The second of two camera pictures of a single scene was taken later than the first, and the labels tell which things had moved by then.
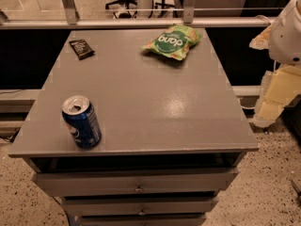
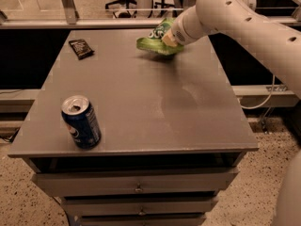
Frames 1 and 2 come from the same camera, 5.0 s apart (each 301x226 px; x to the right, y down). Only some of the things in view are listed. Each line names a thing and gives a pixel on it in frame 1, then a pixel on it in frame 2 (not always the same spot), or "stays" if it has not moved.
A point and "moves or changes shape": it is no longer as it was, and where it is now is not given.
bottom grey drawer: (142, 219) stays
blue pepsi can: (82, 121) stays
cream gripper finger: (277, 86) to (186, 28)
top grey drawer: (79, 183) stays
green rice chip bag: (175, 41) moves or changes shape
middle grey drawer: (144, 204) stays
